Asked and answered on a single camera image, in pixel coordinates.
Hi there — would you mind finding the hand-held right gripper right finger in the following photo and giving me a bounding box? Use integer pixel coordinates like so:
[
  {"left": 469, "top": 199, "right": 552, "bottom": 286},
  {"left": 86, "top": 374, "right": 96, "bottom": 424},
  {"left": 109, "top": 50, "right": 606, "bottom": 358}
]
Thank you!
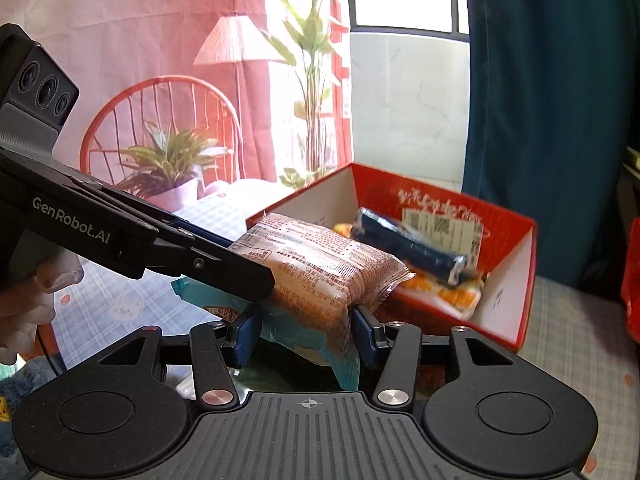
[{"left": 351, "top": 306, "right": 517, "bottom": 410}]

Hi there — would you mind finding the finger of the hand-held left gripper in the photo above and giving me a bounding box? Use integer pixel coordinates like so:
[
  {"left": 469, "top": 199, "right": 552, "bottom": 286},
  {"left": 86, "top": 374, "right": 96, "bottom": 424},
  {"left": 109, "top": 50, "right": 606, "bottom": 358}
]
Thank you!
[{"left": 144, "top": 231, "right": 277, "bottom": 304}]

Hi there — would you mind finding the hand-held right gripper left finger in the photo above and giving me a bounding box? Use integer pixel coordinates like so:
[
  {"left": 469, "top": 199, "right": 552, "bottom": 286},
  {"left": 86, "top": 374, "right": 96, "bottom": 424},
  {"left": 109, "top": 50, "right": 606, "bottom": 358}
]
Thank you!
[{"left": 95, "top": 304, "right": 264, "bottom": 410}]

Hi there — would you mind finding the teal snack packet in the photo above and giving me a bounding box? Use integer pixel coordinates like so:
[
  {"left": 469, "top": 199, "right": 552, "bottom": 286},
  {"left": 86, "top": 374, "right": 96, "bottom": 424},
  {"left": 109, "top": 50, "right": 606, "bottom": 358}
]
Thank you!
[{"left": 169, "top": 279, "right": 363, "bottom": 393}]

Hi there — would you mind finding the orange printed snack packet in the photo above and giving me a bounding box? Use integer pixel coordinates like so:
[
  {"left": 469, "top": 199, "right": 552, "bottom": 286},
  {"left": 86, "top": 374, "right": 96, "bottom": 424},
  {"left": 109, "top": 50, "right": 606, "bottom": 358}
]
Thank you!
[{"left": 226, "top": 211, "right": 417, "bottom": 369}]

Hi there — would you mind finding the orange yellow snack packet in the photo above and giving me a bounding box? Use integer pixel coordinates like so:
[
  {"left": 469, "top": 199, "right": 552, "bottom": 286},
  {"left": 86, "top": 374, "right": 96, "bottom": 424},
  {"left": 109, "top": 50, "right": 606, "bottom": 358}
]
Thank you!
[{"left": 331, "top": 221, "right": 488, "bottom": 321}]

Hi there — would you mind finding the dark blue snack packet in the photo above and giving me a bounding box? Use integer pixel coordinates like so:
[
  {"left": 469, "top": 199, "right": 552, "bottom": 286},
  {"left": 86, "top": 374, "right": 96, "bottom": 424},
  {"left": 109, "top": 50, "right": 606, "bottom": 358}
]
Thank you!
[{"left": 348, "top": 205, "right": 483, "bottom": 289}]

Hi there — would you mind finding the red strawberry print box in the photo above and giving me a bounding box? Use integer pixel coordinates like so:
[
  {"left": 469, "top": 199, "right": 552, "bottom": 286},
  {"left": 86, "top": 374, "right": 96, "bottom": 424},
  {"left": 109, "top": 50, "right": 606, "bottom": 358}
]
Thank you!
[{"left": 244, "top": 161, "right": 539, "bottom": 352}]

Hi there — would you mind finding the person's left hand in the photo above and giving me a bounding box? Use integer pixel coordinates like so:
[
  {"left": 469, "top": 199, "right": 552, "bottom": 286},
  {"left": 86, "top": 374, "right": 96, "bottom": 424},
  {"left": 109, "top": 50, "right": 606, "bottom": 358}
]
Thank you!
[{"left": 0, "top": 254, "right": 84, "bottom": 367}]

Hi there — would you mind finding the teal fuzzy rug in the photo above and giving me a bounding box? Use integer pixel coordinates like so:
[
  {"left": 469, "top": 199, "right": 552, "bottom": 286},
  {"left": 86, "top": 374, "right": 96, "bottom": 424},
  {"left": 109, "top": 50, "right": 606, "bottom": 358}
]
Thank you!
[{"left": 0, "top": 357, "right": 63, "bottom": 466}]

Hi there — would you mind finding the pink printed backdrop cloth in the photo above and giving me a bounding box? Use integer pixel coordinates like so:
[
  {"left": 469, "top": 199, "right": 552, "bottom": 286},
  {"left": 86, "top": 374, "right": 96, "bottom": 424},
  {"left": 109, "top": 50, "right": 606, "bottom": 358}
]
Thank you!
[{"left": 0, "top": 0, "right": 354, "bottom": 343}]

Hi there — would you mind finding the checked bed sheet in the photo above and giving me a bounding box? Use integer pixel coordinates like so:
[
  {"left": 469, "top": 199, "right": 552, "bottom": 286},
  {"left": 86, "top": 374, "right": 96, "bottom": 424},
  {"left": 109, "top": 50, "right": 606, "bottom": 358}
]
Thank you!
[{"left": 50, "top": 180, "right": 640, "bottom": 480}]

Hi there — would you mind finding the red plastic bag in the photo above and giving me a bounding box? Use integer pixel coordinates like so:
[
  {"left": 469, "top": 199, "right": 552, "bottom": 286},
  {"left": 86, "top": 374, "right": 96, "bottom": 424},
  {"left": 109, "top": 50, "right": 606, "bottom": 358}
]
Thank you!
[{"left": 619, "top": 216, "right": 640, "bottom": 317}]

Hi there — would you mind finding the teal curtain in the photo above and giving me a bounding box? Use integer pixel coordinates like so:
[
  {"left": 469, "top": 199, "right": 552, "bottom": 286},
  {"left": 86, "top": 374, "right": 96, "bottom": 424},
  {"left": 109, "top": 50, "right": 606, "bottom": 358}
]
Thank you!
[{"left": 459, "top": 0, "right": 640, "bottom": 292}]

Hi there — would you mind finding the dark window frame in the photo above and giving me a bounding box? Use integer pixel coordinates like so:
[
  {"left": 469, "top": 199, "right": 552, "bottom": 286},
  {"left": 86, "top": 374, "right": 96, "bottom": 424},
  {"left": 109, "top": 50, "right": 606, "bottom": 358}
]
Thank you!
[{"left": 344, "top": 0, "right": 474, "bottom": 44}]

